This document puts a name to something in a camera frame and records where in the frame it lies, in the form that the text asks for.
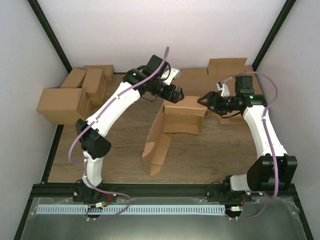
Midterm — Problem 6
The brown cardboard box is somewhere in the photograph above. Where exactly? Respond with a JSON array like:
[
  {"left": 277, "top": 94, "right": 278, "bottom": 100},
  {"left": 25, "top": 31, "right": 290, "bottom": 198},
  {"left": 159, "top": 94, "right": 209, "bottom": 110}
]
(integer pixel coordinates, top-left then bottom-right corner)
[{"left": 142, "top": 96, "right": 207, "bottom": 176}]

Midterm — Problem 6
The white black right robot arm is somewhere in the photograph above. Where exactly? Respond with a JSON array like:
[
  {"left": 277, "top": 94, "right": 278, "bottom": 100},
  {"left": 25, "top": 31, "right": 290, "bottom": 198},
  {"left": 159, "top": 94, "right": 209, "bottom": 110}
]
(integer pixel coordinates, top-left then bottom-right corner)
[{"left": 197, "top": 71, "right": 298, "bottom": 202}]

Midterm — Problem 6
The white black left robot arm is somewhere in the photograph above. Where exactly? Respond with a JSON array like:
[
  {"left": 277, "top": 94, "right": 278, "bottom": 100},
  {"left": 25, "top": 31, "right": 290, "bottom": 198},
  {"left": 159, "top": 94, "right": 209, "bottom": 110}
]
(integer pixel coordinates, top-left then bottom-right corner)
[{"left": 75, "top": 55, "right": 184, "bottom": 202}]

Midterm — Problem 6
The small folded cardboard box rear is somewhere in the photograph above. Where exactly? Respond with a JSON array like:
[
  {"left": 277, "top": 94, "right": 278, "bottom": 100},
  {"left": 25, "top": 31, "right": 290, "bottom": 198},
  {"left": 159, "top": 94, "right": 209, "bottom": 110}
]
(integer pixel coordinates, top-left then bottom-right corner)
[{"left": 83, "top": 64, "right": 114, "bottom": 82}]

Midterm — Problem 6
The large folded cardboard box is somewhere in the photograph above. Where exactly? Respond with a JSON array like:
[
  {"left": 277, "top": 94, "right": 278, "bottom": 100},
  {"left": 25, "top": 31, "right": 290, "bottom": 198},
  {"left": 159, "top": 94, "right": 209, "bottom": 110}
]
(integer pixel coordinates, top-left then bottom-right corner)
[{"left": 36, "top": 88, "right": 92, "bottom": 125}]

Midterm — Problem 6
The stack of flat cardboard blanks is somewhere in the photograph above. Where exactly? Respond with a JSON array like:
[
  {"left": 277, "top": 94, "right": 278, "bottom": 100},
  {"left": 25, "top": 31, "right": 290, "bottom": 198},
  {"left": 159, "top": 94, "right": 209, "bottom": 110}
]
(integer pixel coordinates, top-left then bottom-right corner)
[{"left": 174, "top": 57, "right": 263, "bottom": 125}]

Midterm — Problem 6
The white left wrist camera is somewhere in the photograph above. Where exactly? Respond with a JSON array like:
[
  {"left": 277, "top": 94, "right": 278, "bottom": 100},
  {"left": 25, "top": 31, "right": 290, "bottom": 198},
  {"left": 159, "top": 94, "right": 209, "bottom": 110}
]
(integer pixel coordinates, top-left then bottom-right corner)
[{"left": 160, "top": 68, "right": 181, "bottom": 85}]

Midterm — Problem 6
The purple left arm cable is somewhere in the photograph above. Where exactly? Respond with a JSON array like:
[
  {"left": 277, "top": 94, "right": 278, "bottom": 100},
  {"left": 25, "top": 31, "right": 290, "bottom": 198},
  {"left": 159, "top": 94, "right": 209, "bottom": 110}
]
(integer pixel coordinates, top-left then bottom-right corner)
[{"left": 67, "top": 46, "right": 171, "bottom": 222}]

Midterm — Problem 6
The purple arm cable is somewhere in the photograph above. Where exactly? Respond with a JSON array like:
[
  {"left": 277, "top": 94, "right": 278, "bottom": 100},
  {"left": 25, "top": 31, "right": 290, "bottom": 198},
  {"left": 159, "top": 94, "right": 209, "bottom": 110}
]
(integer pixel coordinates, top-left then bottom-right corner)
[
  {"left": 219, "top": 71, "right": 280, "bottom": 221},
  {"left": 67, "top": 46, "right": 171, "bottom": 222}
]

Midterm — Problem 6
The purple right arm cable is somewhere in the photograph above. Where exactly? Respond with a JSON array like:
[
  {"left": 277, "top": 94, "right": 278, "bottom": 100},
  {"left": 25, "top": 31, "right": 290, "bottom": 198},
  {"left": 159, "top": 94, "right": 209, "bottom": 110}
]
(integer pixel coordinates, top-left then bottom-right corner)
[{"left": 219, "top": 71, "right": 280, "bottom": 221}]

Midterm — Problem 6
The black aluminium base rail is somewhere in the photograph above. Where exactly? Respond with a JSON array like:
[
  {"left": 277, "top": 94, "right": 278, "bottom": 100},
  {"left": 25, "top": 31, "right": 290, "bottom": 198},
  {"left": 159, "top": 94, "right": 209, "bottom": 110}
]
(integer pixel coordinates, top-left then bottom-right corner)
[{"left": 72, "top": 182, "right": 296, "bottom": 203}]

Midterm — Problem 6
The black right frame post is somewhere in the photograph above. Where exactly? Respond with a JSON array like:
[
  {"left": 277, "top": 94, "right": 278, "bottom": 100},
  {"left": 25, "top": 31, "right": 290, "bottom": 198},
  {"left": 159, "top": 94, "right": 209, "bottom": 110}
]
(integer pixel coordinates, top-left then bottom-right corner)
[{"left": 252, "top": 0, "right": 296, "bottom": 71}]

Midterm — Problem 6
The black frame post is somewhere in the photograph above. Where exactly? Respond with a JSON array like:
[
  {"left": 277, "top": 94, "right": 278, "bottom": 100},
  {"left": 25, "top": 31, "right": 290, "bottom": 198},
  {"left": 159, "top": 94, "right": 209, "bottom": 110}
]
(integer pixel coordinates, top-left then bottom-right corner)
[
  {"left": 252, "top": 0, "right": 296, "bottom": 71},
  {"left": 27, "top": 0, "right": 72, "bottom": 74}
]

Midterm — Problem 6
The black left frame post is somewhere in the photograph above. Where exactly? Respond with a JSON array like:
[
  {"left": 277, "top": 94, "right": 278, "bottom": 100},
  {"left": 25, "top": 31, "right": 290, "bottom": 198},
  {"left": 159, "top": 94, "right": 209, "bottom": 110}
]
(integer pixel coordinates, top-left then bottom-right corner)
[{"left": 27, "top": 0, "right": 72, "bottom": 74}]

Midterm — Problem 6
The light blue slotted cable duct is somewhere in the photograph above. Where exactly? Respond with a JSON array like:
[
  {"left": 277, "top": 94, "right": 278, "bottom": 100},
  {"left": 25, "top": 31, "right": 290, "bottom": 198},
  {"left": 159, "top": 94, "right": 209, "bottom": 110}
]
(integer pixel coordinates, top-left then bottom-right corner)
[{"left": 36, "top": 204, "right": 226, "bottom": 216}]

